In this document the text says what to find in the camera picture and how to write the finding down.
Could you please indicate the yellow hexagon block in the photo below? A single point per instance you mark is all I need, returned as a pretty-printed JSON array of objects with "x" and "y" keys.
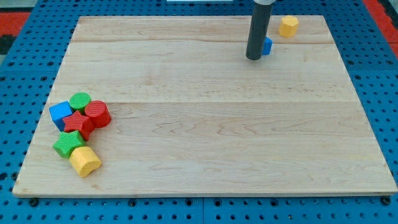
[{"x": 288, "y": 26}]

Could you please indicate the yellow heart block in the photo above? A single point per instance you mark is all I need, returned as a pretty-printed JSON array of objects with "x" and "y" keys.
[{"x": 84, "y": 160}]

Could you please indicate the green circle block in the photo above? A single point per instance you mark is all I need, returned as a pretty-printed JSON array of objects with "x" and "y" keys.
[{"x": 79, "y": 101}]

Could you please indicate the blue triangle block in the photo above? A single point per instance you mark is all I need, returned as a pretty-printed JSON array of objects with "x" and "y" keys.
[{"x": 267, "y": 48}]

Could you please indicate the wooden board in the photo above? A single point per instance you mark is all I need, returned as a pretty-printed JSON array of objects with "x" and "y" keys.
[{"x": 193, "y": 117}]

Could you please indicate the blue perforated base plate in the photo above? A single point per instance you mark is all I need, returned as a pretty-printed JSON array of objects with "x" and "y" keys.
[{"x": 30, "y": 67}]

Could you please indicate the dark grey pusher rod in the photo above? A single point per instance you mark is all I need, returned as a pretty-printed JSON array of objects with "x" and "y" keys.
[{"x": 261, "y": 15}]

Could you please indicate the red star block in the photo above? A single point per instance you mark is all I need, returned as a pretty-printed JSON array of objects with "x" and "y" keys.
[{"x": 80, "y": 123}]

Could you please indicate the green star block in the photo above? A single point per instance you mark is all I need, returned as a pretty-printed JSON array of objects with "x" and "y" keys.
[{"x": 67, "y": 142}]

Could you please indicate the blue cube block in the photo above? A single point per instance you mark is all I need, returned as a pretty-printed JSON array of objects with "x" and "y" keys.
[{"x": 60, "y": 111}]

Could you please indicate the red circle block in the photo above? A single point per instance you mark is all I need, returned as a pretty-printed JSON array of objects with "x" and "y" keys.
[{"x": 98, "y": 113}]

